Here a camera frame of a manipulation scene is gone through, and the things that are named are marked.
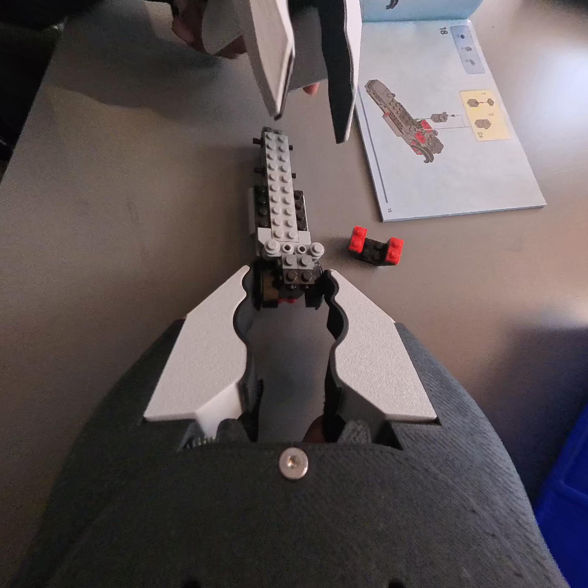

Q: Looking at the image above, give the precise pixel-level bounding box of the blue plastic bin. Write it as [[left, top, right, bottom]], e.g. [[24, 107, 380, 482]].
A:
[[533, 413, 588, 588]]

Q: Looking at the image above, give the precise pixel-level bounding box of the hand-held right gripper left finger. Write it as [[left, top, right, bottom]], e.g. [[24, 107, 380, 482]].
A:
[[143, 266, 263, 442]]

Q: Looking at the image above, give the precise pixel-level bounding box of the person's left forearm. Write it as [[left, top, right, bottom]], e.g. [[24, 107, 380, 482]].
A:
[[0, 0, 177, 28]]

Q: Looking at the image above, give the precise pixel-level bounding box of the grey brick model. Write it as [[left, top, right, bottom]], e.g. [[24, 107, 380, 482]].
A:
[[250, 126, 325, 311]]

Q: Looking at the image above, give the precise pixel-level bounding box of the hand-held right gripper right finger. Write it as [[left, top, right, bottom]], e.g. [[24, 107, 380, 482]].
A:
[[324, 270, 438, 444]]

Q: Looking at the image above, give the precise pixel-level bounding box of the brick instruction booklet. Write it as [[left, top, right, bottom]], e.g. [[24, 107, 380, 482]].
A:
[[354, 0, 547, 222]]

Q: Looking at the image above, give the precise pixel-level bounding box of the person's left hand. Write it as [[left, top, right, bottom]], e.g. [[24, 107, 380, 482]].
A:
[[172, 0, 249, 59]]

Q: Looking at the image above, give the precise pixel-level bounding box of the black and red brick piece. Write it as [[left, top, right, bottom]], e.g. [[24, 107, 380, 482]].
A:
[[374, 236, 405, 268], [348, 225, 379, 265]]

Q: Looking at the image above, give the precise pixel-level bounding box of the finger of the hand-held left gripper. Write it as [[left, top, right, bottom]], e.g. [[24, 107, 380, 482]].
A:
[[202, 0, 296, 121], [288, 0, 364, 144]]

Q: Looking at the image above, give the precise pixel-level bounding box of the grey desk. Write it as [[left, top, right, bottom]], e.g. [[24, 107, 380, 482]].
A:
[[0, 0, 588, 588]]

